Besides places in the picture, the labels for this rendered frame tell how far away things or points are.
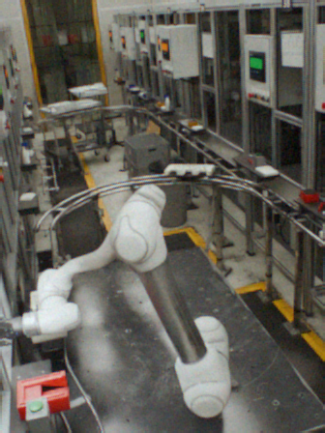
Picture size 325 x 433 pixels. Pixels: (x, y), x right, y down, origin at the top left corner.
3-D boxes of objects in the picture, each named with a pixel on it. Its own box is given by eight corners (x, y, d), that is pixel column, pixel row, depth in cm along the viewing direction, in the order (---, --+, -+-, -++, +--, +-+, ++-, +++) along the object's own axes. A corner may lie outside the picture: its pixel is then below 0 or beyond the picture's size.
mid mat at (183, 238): (229, 273, 403) (229, 271, 402) (164, 286, 391) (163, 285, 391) (192, 226, 492) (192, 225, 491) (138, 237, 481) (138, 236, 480)
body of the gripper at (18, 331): (26, 330, 185) (2, 334, 183) (21, 311, 182) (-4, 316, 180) (26, 341, 179) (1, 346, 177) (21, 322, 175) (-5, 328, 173)
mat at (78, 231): (139, 289, 391) (139, 287, 391) (66, 304, 379) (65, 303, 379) (74, 135, 913) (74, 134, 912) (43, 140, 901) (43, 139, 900)
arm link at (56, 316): (44, 342, 181) (41, 316, 191) (85, 333, 184) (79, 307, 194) (38, 324, 174) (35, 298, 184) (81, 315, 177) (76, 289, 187)
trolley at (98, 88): (119, 142, 830) (112, 84, 790) (86, 149, 811) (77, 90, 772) (105, 133, 902) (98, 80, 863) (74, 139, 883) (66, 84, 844)
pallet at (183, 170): (164, 182, 381) (163, 169, 377) (170, 176, 393) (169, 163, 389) (211, 182, 370) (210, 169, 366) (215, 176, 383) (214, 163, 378)
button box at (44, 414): (55, 444, 140) (47, 414, 135) (28, 450, 138) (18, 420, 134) (53, 424, 147) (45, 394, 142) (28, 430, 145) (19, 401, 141)
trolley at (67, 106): (60, 175, 692) (47, 106, 653) (46, 166, 736) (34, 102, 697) (115, 160, 733) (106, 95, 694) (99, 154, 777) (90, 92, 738)
